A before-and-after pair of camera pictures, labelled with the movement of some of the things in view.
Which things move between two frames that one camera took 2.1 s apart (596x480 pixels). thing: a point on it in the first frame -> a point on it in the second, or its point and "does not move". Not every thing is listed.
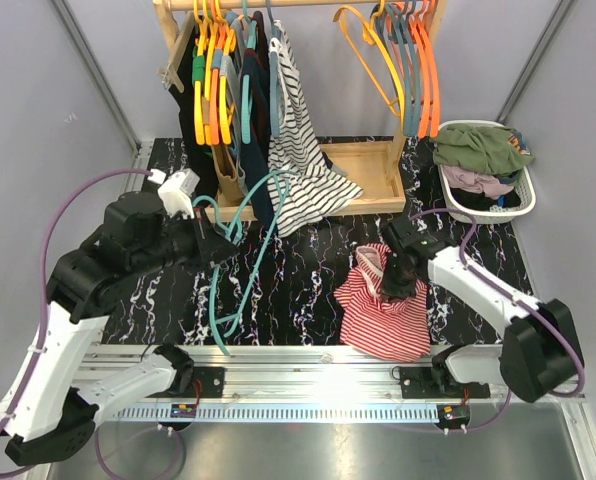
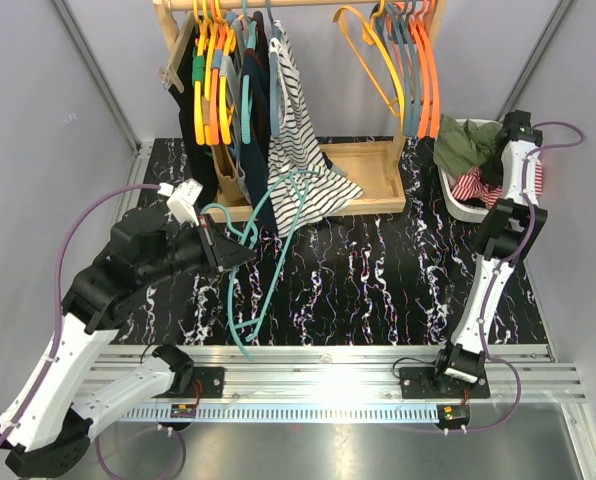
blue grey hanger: [275, 77] does not move
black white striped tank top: [315, 184] does not move
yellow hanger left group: [202, 69] does not move
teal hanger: [231, 232] -> [285, 258]
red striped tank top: [376, 324] -> [470, 186]
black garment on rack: [197, 156] does not move
